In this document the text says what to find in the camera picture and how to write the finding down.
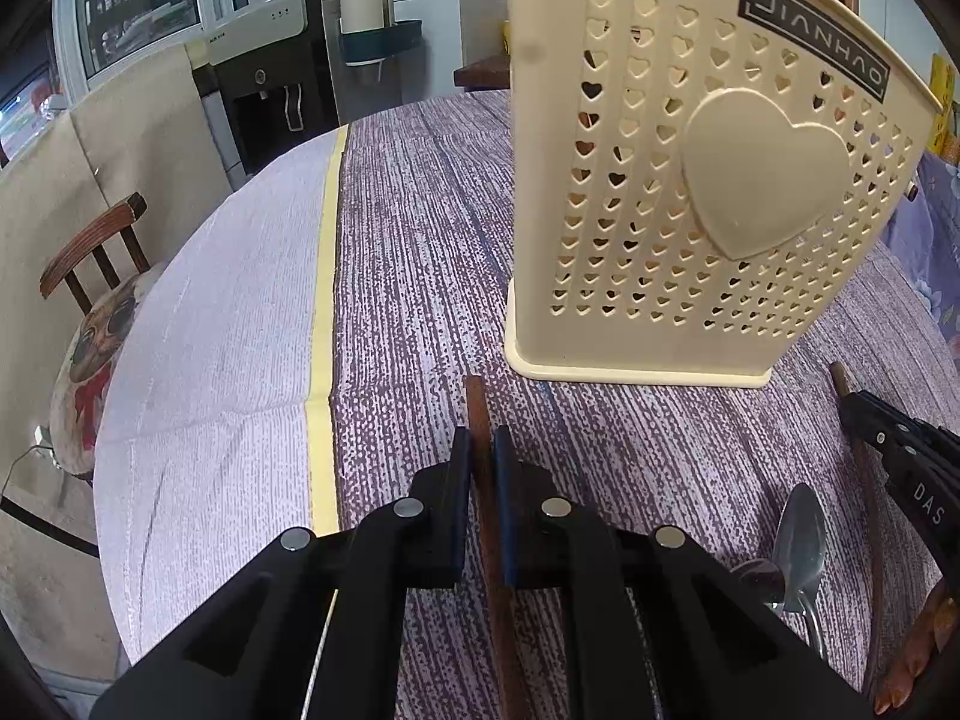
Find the person's right hand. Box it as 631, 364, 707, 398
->
874, 581, 953, 717

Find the teal cup holder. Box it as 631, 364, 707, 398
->
339, 19, 422, 83

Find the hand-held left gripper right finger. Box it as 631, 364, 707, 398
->
491, 425, 875, 720

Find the window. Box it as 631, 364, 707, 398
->
52, 0, 203, 80

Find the wooden chair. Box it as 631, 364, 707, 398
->
39, 193, 151, 316

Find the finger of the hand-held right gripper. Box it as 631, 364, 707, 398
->
838, 388, 960, 482
881, 451, 960, 586

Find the purple floral cloth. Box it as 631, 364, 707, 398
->
877, 150, 960, 361

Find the yellow packet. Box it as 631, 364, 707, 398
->
930, 54, 960, 158

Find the owl print seat cushion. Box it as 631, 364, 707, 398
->
49, 270, 167, 478

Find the large metal spoon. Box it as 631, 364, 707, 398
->
771, 483, 830, 661

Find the small grey spoon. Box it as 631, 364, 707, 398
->
731, 559, 785, 608

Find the beige cloth cover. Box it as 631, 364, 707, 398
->
0, 41, 226, 691

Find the black cable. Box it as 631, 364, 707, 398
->
0, 446, 102, 560

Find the water dispenser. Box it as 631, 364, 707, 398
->
191, 0, 343, 175

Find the wooden side table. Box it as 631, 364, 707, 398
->
454, 56, 515, 93

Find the cream perforated utensil holder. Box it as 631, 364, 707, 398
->
501, 0, 944, 389

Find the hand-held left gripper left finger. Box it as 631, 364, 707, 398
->
90, 426, 473, 720

